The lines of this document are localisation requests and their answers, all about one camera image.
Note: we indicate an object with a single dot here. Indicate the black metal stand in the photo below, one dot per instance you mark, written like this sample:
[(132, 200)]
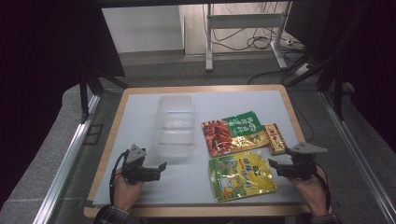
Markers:
[(338, 99), (83, 99)]

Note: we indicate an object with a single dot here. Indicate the white power strip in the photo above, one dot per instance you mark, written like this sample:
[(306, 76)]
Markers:
[(292, 46)]

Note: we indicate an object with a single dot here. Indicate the black curtain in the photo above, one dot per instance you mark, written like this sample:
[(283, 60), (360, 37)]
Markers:
[(373, 46), (37, 62)]

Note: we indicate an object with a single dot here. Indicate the white metal desk frame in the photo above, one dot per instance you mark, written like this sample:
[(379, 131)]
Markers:
[(246, 21)]

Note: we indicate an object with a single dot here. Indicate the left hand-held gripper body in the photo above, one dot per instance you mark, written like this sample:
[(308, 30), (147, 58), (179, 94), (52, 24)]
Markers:
[(134, 169)]

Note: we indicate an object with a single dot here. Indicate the person's right hand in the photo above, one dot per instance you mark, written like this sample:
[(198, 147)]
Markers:
[(309, 193)]

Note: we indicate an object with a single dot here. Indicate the yellow spout pouch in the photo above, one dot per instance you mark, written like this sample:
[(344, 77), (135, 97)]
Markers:
[(241, 175)]

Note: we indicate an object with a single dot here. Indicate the person's left hand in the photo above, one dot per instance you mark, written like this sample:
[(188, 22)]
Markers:
[(126, 194)]

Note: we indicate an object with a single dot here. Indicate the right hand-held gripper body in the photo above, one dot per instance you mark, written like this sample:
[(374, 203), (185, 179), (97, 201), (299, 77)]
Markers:
[(302, 161)]

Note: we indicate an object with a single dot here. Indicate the red green snack packet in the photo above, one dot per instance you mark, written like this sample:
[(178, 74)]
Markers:
[(232, 133)]

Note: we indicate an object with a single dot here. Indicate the clear plastic container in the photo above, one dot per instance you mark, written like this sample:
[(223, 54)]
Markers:
[(174, 124)]

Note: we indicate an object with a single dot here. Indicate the aluminium rail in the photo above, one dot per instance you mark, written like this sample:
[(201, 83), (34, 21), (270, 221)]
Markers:
[(67, 165), (358, 149)]

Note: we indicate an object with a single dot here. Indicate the gold snack bar packet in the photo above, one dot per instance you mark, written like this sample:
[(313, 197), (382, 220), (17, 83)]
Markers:
[(275, 138)]

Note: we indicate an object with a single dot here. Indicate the white table mat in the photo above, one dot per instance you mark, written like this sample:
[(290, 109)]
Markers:
[(183, 183)]

